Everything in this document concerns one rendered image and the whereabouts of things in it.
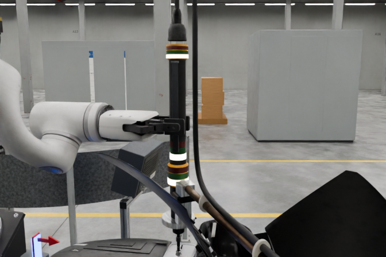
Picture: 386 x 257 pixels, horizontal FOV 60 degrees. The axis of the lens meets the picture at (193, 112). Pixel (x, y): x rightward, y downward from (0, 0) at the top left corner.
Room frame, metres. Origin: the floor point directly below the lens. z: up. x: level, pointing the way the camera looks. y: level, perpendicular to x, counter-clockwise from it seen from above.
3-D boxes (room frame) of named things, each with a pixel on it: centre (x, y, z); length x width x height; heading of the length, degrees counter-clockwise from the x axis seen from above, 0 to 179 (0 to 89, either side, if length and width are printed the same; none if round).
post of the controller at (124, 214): (1.26, 0.27, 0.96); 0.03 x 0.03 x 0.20; 78
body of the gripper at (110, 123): (0.68, 0.14, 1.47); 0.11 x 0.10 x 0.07; 78
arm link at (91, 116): (0.70, 0.20, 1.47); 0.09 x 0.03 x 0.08; 168
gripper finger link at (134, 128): (0.64, 0.11, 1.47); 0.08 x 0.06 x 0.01; 18
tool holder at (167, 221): (0.65, 0.03, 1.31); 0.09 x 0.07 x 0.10; 23
